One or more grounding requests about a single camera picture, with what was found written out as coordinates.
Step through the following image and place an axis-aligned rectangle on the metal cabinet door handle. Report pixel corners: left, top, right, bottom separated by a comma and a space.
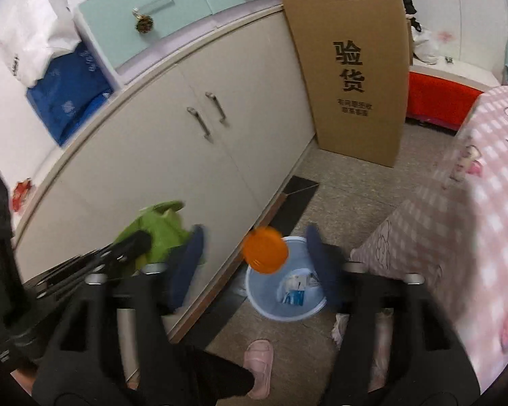
205, 92, 228, 125
187, 107, 213, 140

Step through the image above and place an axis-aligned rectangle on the light blue plastic bin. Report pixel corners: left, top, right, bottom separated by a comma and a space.
245, 236, 327, 321

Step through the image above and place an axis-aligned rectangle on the metal drawer handle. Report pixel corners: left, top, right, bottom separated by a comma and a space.
132, 0, 173, 13

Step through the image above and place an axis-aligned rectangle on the black floor mat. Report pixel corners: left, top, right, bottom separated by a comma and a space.
260, 175, 321, 242

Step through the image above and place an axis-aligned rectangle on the white low cabinet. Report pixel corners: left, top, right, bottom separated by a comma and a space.
15, 6, 318, 343

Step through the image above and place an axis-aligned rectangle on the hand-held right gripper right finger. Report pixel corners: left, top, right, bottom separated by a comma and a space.
302, 224, 480, 399

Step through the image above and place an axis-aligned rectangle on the person's black trouser leg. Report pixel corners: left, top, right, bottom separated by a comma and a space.
127, 338, 255, 406

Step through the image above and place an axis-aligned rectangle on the white crumpled tissue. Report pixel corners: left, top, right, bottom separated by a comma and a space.
331, 313, 352, 344

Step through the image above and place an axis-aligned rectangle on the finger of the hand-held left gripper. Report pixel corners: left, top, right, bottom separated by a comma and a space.
82, 230, 153, 265
36, 258, 130, 302

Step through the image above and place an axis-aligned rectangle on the red flower sticker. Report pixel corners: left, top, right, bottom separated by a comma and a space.
10, 179, 37, 212

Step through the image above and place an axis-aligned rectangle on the blue patterned bag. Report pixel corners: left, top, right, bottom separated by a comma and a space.
25, 42, 113, 147

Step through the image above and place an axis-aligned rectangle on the pink slipper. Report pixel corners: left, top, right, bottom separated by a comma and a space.
242, 339, 275, 399

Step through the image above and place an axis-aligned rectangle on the blue white crumpled packet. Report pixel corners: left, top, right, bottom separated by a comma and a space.
279, 273, 320, 307

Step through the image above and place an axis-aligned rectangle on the orange round plastic lid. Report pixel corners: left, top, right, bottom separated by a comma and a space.
242, 226, 289, 274

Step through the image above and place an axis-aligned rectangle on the pink checkered bed sheet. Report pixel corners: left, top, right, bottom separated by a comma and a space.
351, 86, 508, 394

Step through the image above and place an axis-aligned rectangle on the large brown cardboard box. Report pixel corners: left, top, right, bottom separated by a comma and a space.
279, 0, 409, 168

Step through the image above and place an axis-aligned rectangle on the green plastic bag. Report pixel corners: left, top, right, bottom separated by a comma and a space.
114, 201, 194, 268

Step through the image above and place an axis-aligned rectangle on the white garment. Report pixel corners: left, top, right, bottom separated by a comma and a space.
410, 21, 442, 65

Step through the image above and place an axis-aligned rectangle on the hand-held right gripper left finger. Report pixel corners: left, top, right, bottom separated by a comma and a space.
31, 224, 208, 395

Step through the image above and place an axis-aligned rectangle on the red bench with white top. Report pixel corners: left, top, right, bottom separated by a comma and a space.
406, 64, 503, 130

